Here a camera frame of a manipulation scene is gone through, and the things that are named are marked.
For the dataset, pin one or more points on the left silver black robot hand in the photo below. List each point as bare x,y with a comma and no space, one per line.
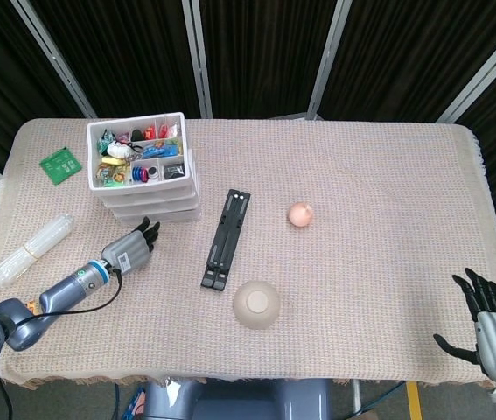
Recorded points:
127,254

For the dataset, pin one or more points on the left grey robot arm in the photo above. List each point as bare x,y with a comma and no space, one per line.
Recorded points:
59,293

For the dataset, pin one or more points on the clear plastic drawer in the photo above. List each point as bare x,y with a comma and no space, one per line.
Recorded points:
155,206

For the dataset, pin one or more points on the red plastic-wrapped snack bag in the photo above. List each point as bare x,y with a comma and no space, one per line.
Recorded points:
166,130

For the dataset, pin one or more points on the colourful printed packets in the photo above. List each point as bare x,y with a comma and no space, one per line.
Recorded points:
109,175

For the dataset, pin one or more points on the black white round magnet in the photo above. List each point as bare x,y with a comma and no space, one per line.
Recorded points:
153,173

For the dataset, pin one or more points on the yellow packet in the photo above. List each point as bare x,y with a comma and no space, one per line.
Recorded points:
113,160

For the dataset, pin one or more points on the crushed clear plastic bottle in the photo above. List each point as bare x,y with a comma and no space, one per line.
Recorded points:
29,251

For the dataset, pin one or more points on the black folding laptop stand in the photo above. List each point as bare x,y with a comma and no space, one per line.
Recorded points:
225,240

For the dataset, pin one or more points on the yellow floor tape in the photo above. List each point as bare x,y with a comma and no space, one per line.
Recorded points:
414,400

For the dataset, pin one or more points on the white round trinket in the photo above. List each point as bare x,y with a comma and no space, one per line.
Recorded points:
118,149

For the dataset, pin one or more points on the blue toy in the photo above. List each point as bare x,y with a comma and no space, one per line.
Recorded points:
160,151

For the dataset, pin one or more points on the Costa coffee bottle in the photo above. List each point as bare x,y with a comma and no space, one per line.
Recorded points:
33,306

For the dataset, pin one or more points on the green snack packet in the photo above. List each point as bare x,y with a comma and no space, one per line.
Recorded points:
106,138

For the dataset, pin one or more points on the small black trinket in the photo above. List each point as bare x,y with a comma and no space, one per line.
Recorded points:
137,134

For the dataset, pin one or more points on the red small trinket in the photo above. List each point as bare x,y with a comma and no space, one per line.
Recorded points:
150,132

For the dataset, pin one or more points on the beige upturned bowl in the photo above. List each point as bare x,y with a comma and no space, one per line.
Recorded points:
256,306

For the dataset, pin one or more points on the blue printed packet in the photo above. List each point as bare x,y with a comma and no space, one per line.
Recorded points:
134,404

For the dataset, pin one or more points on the beige woven tablecloth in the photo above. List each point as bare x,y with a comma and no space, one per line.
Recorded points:
361,284

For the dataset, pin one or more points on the orange pink ball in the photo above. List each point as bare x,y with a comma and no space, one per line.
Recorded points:
301,214

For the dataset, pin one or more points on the grey robot torso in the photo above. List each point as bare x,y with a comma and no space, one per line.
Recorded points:
239,400

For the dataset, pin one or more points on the white plastic drawer unit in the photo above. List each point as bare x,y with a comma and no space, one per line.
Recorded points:
92,184

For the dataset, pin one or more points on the white partition frame post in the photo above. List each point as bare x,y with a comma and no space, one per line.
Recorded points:
198,61
328,61
55,61
484,72

